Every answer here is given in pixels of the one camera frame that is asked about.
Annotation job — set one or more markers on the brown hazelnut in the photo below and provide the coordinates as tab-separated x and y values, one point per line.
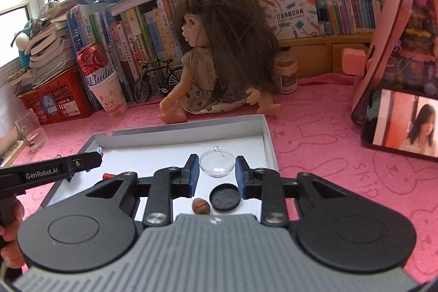
201	206

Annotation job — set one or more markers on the pink phone stand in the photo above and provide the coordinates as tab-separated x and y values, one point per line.
390	32

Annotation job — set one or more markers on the smartphone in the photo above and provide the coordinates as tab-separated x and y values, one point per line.
403	124

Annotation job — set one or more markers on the black round lid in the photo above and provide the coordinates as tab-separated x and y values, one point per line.
224	198

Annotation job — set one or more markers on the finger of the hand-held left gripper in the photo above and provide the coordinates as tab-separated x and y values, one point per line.
85	162

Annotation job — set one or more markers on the white pencil-print carton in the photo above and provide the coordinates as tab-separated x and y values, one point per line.
291	15

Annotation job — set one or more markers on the red beer can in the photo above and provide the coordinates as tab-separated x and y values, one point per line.
94	64

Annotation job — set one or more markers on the person's left hand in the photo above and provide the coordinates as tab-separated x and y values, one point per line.
12	244

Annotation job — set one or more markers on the blue and white plush toy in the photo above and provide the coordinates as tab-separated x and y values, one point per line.
22	45

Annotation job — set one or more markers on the red plastic crate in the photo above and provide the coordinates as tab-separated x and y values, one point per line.
58	100

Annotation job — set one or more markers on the stack of lying books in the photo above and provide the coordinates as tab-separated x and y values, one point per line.
51	45

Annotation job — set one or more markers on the white cat-print paper cup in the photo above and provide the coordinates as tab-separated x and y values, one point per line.
109	97

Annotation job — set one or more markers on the white shallow cardboard box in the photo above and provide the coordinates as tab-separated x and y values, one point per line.
154	148

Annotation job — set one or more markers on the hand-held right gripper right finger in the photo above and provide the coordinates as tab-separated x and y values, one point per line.
241	177

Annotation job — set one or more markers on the pink rabbit-print towel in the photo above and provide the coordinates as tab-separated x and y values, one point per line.
325	148

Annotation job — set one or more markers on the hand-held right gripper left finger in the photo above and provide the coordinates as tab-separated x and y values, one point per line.
193	175

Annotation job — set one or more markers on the clear glass mug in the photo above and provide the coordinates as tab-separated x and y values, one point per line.
32	131

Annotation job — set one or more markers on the clear plastic half sphere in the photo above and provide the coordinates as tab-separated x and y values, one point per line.
216	163

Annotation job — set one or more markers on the black miniature bicycle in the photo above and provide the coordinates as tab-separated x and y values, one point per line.
157	83

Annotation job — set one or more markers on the small red cap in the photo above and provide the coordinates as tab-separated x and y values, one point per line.
108	176

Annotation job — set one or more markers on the wooden drawer box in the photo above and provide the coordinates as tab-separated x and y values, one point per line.
325	52

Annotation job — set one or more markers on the brown-haired doll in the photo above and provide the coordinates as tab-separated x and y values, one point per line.
219	49

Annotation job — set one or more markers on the brown lidded jar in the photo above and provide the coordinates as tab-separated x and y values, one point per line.
285	73

